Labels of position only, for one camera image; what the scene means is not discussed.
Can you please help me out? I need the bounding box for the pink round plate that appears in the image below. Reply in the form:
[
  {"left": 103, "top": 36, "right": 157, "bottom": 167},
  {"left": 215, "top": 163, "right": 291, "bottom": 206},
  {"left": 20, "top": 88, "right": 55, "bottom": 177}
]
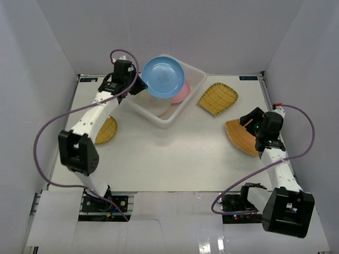
[{"left": 172, "top": 81, "right": 191, "bottom": 104}]

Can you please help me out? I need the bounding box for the blue round plate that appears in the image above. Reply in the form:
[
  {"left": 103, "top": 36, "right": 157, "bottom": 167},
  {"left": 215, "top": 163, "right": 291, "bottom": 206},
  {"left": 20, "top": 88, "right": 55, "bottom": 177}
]
[{"left": 141, "top": 56, "right": 185, "bottom": 99}]

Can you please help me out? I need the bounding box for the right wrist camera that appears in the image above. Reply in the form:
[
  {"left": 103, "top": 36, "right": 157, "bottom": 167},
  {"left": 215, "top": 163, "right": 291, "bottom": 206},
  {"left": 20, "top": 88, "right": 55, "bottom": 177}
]
[{"left": 272, "top": 103, "right": 286, "bottom": 117}]

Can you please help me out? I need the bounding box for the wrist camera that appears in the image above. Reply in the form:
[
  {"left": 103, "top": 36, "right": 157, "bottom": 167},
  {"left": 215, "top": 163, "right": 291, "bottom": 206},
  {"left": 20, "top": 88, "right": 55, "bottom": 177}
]
[
  {"left": 111, "top": 55, "right": 127, "bottom": 65},
  {"left": 272, "top": 103, "right": 286, "bottom": 117}
]

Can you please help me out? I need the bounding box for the yellow woven plate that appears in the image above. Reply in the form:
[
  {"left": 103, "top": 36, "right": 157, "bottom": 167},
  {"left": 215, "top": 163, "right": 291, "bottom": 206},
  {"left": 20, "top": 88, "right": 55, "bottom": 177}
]
[{"left": 95, "top": 116, "right": 118, "bottom": 144}]

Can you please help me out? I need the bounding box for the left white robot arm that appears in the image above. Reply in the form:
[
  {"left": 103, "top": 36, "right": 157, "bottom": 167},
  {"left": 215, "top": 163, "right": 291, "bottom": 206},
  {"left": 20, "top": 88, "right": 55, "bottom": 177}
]
[{"left": 58, "top": 59, "right": 146, "bottom": 211}]

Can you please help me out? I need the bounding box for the white plastic bin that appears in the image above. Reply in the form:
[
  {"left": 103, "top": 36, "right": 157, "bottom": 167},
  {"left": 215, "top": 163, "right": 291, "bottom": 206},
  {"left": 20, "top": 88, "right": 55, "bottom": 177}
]
[{"left": 127, "top": 60, "right": 207, "bottom": 129}]

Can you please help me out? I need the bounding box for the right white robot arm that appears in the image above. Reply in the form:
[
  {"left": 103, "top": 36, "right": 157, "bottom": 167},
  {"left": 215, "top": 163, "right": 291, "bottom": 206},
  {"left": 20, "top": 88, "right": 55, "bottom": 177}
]
[{"left": 239, "top": 103, "right": 315, "bottom": 238}]

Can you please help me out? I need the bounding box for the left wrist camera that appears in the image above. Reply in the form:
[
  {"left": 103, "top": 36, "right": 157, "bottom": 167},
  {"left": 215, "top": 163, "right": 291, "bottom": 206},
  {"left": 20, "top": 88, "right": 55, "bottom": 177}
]
[{"left": 111, "top": 55, "right": 127, "bottom": 65}]

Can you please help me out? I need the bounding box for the orange woven fan plate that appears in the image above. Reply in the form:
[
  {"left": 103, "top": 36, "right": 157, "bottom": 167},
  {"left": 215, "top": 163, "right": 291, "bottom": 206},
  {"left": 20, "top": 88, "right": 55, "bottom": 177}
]
[{"left": 225, "top": 119, "right": 259, "bottom": 157}]

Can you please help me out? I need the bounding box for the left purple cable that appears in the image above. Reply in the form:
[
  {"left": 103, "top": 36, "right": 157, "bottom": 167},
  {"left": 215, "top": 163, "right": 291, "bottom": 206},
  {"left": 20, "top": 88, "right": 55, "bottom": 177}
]
[{"left": 33, "top": 49, "right": 140, "bottom": 222}]

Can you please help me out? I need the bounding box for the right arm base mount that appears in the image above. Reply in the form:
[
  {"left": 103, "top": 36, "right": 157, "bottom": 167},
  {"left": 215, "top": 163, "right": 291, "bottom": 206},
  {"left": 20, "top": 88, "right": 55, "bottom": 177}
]
[{"left": 218, "top": 183, "right": 268, "bottom": 224}]

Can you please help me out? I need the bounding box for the purple cable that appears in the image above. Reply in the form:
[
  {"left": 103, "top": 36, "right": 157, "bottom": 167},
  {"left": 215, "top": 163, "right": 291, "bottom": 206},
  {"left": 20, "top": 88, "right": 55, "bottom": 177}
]
[
  {"left": 211, "top": 103, "right": 316, "bottom": 215},
  {"left": 33, "top": 49, "right": 140, "bottom": 222}
]

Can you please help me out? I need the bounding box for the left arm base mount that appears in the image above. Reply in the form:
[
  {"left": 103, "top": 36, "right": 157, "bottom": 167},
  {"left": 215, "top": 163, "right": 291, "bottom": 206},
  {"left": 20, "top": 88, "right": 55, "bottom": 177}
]
[{"left": 78, "top": 192, "right": 133, "bottom": 222}]

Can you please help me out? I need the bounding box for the yellow green-rimmed bamboo plate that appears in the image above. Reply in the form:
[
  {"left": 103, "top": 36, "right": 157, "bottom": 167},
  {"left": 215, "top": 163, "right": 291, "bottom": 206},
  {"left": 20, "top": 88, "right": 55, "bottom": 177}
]
[{"left": 197, "top": 82, "right": 239, "bottom": 116}]

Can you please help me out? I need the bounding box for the cream round plate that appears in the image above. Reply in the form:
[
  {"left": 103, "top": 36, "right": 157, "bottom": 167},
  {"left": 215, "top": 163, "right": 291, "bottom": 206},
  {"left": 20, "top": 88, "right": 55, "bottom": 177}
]
[{"left": 133, "top": 90, "right": 172, "bottom": 116}]

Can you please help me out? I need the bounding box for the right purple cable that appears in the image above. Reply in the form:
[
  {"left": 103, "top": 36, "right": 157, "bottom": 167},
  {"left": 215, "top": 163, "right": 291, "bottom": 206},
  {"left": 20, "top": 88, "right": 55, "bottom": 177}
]
[{"left": 211, "top": 103, "right": 316, "bottom": 215}]

